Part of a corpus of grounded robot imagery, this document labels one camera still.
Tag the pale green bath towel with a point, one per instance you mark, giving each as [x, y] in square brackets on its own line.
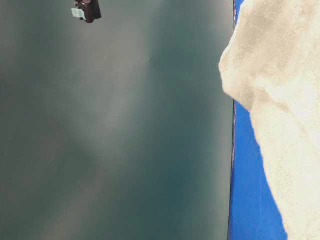
[271, 66]

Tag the green backdrop board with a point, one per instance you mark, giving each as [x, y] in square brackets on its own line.
[115, 130]

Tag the blue table cloth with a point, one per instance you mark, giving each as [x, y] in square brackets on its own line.
[253, 214]

